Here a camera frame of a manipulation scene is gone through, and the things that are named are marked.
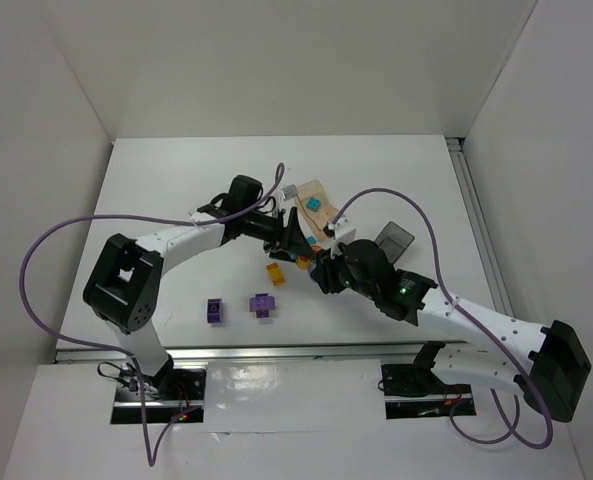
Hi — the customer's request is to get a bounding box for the yellow orange printed lego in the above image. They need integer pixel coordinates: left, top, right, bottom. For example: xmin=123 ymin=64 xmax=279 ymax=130
xmin=296 ymin=256 xmax=315 ymax=272

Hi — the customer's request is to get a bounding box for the light purple lego piece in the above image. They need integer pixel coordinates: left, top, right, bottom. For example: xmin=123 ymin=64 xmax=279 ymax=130
xmin=248 ymin=293 xmax=276 ymax=320

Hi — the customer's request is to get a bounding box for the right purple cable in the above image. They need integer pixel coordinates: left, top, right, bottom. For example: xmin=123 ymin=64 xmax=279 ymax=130
xmin=328 ymin=187 xmax=555 ymax=447

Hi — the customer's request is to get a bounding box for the aluminium rail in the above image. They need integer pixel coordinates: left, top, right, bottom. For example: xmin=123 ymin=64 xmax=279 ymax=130
xmin=445 ymin=137 xmax=514 ymax=316
xmin=55 ymin=341 xmax=435 ymax=364

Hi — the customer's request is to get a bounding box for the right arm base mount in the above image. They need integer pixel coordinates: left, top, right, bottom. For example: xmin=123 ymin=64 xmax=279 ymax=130
xmin=377 ymin=363 xmax=476 ymax=420

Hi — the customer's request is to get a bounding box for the aluminium rail front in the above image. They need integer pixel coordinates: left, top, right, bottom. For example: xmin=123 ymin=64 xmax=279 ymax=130
xmin=55 ymin=341 xmax=435 ymax=364

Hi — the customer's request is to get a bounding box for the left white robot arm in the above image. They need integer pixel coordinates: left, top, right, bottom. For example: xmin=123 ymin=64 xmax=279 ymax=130
xmin=83 ymin=175 xmax=315 ymax=395

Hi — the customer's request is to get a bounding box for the grey plastic container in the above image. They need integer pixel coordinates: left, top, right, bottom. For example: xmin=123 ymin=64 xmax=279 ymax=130
xmin=375 ymin=221 xmax=415 ymax=264

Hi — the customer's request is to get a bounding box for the small teal lego brick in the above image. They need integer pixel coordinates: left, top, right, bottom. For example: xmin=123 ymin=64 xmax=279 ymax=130
xmin=306 ymin=197 xmax=322 ymax=212

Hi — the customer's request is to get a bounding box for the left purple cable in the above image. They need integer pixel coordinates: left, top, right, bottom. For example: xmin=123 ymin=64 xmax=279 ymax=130
xmin=18 ymin=162 xmax=287 ymax=467

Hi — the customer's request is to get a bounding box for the dark purple lego brick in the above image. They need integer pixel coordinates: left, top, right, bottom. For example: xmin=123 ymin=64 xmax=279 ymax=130
xmin=206 ymin=298 xmax=223 ymax=325

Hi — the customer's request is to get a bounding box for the long teal lego brick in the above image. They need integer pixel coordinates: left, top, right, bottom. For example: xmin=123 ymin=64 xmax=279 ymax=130
xmin=289 ymin=243 xmax=322 ymax=260

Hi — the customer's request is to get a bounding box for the purple cable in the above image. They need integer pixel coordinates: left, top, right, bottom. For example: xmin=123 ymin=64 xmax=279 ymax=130
xmin=328 ymin=187 xmax=555 ymax=447
xmin=18 ymin=162 xmax=287 ymax=467

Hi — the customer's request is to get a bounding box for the yellow lego plate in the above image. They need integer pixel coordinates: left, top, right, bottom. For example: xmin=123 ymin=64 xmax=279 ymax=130
xmin=266 ymin=263 xmax=286 ymax=287

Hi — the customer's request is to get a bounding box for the aluminium rail right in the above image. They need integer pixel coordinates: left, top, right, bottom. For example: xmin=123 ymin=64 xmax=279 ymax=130
xmin=445 ymin=137 xmax=514 ymax=316

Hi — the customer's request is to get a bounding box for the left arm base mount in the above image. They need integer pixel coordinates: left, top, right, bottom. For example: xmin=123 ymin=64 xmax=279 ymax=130
xmin=97 ymin=362 xmax=207 ymax=425

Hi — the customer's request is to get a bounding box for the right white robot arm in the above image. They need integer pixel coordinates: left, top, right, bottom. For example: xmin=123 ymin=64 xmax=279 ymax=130
xmin=310 ymin=239 xmax=591 ymax=423

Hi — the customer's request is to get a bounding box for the orange plastic container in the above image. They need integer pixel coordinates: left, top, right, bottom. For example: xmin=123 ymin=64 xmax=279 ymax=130
xmin=295 ymin=179 xmax=339 ymax=242

